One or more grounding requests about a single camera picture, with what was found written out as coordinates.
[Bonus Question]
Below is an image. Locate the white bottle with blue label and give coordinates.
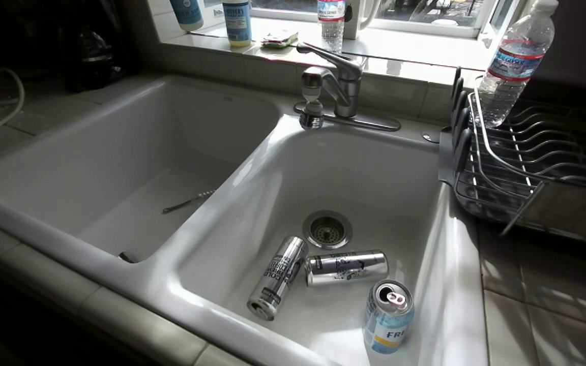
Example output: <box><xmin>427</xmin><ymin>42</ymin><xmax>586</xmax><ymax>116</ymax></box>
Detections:
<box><xmin>169</xmin><ymin>0</ymin><xmax>208</xmax><ymax>35</ymax></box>

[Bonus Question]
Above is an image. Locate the small clear water bottle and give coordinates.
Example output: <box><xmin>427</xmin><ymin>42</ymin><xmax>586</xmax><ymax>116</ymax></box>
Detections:
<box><xmin>316</xmin><ymin>0</ymin><xmax>348</xmax><ymax>56</ymax></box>

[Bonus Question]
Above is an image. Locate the large clear water bottle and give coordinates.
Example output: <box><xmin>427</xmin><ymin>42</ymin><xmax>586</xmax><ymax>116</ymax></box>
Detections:
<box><xmin>476</xmin><ymin>0</ymin><xmax>560</xmax><ymax>131</ymax></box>

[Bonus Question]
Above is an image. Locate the white double basin sink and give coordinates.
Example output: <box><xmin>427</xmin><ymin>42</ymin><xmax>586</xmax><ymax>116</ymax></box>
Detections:
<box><xmin>0</xmin><ymin>72</ymin><xmax>491</xmax><ymax>366</ymax></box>

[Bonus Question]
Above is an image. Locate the metal sink drain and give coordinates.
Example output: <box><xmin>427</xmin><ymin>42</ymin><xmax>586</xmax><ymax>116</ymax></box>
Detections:
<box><xmin>304</xmin><ymin>208</ymin><xmax>355</xmax><ymax>252</ymax></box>

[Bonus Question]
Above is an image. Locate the tall silver can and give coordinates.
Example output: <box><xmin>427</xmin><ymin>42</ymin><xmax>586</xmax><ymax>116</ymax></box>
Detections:
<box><xmin>304</xmin><ymin>249</ymin><xmax>391</xmax><ymax>289</ymax></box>
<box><xmin>244</xmin><ymin>235</ymin><xmax>309</xmax><ymax>324</ymax></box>

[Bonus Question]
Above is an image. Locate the thin metal utensil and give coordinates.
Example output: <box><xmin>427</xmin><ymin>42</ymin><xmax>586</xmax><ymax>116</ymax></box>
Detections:
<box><xmin>162</xmin><ymin>188</ymin><xmax>215</xmax><ymax>215</ymax></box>

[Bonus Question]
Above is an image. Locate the chrome sink faucet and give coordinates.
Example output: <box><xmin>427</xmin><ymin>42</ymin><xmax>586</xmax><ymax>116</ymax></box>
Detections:
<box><xmin>291</xmin><ymin>42</ymin><xmax>406</xmax><ymax>135</ymax></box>

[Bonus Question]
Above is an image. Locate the small green sponge dish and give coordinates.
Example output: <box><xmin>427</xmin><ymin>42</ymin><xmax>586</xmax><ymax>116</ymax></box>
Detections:
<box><xmin>261</xmin><ymin>29</ymin><xmax>304</xmax><ymax>51</ymax></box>

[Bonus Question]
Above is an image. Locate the blue and white can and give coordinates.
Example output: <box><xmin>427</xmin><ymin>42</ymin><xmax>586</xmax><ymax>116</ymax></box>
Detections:
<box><xmin>363</xmin><ymin>278</ymin><xmax>418</xmax><ymax>356</ymax></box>

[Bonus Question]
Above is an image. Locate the window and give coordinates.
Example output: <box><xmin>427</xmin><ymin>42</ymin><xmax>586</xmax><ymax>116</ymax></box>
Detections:
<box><xmin>199</xmin><ymin>0</ymin><xmax>515</xmax><ymax>38</ymax></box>

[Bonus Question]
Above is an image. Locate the black coffee maker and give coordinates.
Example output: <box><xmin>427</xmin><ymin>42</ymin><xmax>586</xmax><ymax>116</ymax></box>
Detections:
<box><xmin>59</xmin><ymin>16</ymin><xmax>127</xmax><ymax>95</ymax></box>

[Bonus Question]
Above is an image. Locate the grey wire dish rack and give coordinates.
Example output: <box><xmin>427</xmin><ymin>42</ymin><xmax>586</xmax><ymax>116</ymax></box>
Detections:
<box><xmin>436</xmin><ymin>68</ymin><xmax>586</xmax><ymax>238</ymax></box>

